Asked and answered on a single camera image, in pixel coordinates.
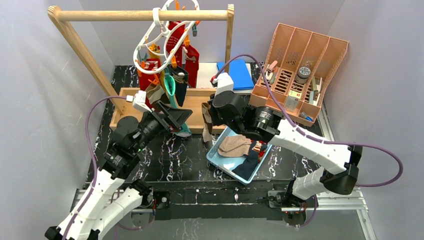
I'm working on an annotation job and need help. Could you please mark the brown striped sock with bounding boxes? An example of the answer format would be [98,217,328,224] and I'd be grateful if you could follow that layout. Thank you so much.
[145,83,170,106]
[201,102,213,143]

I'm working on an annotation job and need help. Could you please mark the white sock hanger with clips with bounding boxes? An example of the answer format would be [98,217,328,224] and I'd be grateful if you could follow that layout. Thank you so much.
[133,0,198,75]

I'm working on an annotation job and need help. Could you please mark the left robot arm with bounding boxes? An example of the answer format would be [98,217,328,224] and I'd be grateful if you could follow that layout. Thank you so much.
[44,101,193,240]

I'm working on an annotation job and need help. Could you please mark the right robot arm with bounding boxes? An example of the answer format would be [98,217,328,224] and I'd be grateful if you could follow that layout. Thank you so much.
[204,90,362,205]

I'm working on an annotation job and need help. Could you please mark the brown striped hanging sock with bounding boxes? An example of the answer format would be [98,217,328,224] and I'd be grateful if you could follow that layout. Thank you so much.
[145,83,170,106]

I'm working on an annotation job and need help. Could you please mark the teal hanging sock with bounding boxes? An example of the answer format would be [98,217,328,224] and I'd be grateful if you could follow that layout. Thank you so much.
[164,73,192,138]

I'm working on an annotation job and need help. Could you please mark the blue folder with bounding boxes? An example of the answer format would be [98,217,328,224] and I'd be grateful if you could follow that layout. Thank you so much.
[217,59,255,91]

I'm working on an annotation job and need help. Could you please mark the white board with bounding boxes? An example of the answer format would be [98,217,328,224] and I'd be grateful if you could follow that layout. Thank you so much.
[196,62,253,94]

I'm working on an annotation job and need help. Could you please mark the navy hanging sock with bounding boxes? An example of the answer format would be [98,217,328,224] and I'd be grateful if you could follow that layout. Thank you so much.
[167,64,189,107]

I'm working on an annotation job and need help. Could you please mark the red santa hanging sock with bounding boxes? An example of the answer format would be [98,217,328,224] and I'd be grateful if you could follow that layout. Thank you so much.
[138,57,163,109]

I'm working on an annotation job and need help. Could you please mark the wooden clothes rack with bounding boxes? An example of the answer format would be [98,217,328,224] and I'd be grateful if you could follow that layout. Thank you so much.
[47,4,235,134]

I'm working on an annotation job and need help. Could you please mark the long red hanging sock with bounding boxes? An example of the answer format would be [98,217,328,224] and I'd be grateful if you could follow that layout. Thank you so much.
[166,21,200,88]

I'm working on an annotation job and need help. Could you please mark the stapler in organizer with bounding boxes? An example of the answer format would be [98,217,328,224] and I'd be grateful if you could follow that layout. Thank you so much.
[264,60,278,85]

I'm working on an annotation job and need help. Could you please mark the light blue plastic basket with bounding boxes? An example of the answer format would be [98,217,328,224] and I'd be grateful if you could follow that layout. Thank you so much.
[206,127,272,185]

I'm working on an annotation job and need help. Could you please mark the white small box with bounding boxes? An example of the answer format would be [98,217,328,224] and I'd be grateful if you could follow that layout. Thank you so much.
[283,90,302,112]

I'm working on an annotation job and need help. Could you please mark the navy sock in basket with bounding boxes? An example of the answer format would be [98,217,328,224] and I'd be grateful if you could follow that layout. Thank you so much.
[232,141,261,181]

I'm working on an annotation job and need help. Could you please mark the grey round tin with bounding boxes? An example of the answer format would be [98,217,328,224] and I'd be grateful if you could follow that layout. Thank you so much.
[294,66,312,84]

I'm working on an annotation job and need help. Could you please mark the pink desk file organizer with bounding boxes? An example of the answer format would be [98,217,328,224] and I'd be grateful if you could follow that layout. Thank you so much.
[250,23,349,127]

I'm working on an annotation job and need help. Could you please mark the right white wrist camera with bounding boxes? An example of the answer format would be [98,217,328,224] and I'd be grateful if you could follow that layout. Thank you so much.
[210,72,234,96]

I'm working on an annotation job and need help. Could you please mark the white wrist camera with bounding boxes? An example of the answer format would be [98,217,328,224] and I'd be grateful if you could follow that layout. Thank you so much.
[126,90,151,113]
[210,72,234,96]

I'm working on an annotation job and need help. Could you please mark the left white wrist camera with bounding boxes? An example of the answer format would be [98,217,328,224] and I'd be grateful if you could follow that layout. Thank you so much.
[126,90,151,113]

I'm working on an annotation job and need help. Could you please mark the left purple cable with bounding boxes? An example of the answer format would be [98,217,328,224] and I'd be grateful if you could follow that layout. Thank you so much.
[61,96,133,240]

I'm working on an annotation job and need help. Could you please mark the purple cable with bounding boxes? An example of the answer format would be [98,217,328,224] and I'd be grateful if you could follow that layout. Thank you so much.
[215,54,404,188]
[61,96,133,240]

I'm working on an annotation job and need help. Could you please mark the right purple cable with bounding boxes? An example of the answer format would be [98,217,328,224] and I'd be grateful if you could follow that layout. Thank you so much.
[215,54,404,188]

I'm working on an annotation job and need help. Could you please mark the metal base rail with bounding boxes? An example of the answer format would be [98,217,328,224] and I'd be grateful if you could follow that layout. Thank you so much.
[71,185,369,221]

